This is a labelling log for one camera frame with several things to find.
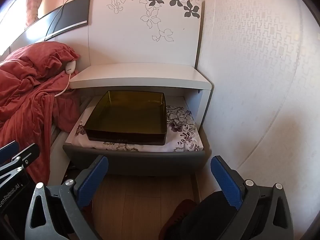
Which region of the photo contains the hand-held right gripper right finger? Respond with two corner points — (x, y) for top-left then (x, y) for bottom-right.
(210, 155), (294, 240)

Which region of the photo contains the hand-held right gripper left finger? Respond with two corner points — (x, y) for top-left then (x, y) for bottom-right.
(25, 155), (109, 240)

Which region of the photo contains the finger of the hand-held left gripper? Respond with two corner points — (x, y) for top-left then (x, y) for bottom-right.
(0, 141), (20, 161)
(0, 143), (40, 178)

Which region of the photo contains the grey nightstand drawer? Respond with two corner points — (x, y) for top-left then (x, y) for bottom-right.
(62, 95), (207, 177)

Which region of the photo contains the olive brown storage tray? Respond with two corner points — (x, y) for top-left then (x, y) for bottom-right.
(84, 91), (167, 146)

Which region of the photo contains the person's black trouser leg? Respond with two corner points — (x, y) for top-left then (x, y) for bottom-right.
(180, 191), (241, 240)

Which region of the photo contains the red blanket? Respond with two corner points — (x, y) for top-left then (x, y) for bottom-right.
(0, 62), (82, 183)

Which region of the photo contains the red slipper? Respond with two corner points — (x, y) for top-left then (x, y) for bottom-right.
(159, 199), (197, 240)

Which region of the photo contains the folded floral white cloth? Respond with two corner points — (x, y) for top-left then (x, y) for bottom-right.
(71, 97), (204, 153)

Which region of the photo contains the red ruffled pillow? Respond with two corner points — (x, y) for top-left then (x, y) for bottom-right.
(5, 41), (81, 80)

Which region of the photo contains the white flower-print headboard panel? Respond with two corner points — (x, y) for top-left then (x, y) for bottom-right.
(87, 0), (206, 68)

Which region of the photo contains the dark headboard panel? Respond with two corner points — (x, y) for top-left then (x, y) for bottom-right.
(10, 0), (93, 49)

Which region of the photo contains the pink curtain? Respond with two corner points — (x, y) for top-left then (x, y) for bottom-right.
(25, 0), (48, 28)

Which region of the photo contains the white corded controller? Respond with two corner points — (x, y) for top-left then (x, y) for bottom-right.
(54, 59), (77, 97)

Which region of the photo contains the black cable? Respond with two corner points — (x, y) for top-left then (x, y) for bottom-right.
(45, 0), (84, 40)

